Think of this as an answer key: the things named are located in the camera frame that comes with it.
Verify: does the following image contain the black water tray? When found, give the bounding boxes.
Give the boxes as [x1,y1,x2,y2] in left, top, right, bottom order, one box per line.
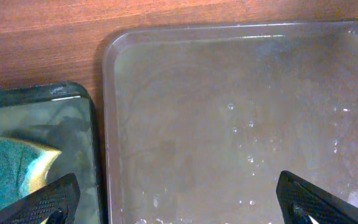
[0,82,107,223]

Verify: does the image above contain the dark brown serving tray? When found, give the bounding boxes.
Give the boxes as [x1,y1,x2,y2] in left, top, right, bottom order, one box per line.
[102,20,358,223]

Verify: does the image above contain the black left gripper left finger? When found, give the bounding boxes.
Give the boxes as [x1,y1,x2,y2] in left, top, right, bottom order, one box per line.
[0,173,81,224]

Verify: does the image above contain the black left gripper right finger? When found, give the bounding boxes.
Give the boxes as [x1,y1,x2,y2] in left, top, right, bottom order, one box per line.
[276,170,358,224]

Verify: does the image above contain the yellow green sponge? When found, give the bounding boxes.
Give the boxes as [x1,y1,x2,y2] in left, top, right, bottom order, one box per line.
[0,138,62,211]

